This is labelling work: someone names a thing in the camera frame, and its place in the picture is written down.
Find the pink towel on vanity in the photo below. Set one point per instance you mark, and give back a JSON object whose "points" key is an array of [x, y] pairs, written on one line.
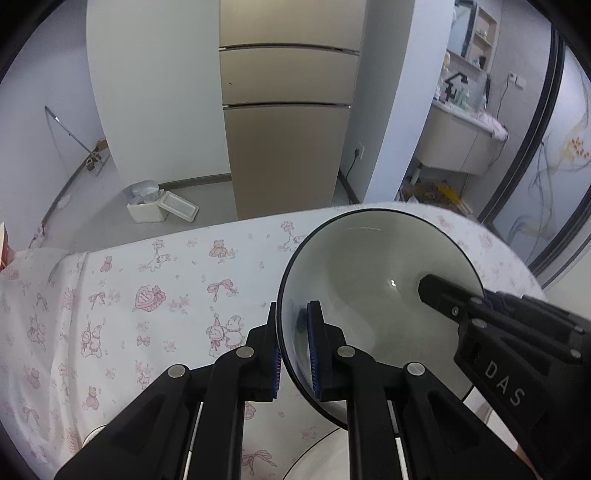
{"points": [[493, 126]]}

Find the beige three-door refrigerator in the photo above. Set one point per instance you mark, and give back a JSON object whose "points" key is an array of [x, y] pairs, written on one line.
{"points": [[288, 76]]}

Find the red and white carton box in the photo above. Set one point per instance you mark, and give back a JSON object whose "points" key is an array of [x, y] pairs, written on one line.
{"points": [[7, 253]]}

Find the metal mop pole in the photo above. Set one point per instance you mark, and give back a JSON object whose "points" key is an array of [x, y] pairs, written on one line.
{"points": [[92, 161]]}

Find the black faucet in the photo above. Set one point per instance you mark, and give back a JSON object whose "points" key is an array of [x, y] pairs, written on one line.
{"points": [[456, 86]]}

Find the right human hand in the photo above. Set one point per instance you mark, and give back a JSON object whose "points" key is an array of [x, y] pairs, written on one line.
{"points": [[521, 454]]}

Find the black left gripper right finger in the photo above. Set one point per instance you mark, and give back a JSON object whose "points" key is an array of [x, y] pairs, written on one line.
{"points": [[340, 372]]}

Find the white ceramic plate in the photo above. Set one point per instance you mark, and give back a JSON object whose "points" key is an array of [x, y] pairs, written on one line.
{"points": [[328, 459]]}

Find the white bowl with dark rim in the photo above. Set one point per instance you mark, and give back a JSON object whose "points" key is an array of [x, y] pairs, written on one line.
{"points": [[364, 268]]}

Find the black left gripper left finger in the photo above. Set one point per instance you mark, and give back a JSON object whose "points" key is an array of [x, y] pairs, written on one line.
{"points": [[216, 398]]}

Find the white pink patterned tablecloth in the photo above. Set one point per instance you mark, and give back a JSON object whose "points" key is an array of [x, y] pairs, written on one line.
{"points": [[83, 334]]}

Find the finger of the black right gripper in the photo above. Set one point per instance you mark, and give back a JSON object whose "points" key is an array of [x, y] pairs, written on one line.
{"points": [[452, 299]]}

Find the white trash bin with lid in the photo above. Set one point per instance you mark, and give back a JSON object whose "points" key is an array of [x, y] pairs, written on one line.
{"points": [[148, 203]]}

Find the beige bathroom vanity cabinet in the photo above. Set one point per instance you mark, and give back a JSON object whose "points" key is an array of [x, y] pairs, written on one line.
{"points": [[453, 140]]}

